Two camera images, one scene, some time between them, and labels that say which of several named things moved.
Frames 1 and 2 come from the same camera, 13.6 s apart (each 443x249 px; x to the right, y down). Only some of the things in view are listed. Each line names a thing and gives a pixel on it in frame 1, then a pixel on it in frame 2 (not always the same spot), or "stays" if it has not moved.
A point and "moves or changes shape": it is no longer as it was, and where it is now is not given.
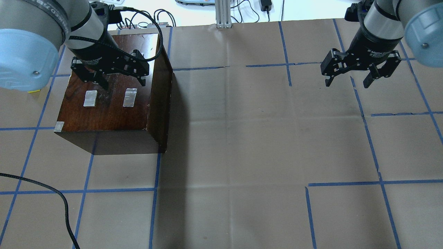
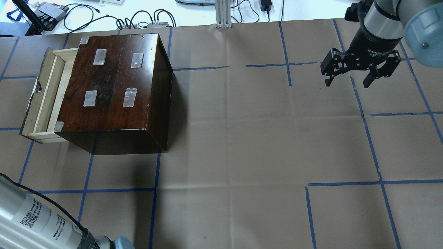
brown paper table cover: x=264 y=154 stays
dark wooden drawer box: x=125 y=104 moves or changes shape
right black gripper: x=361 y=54 stays
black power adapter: x=266 y=6 stays
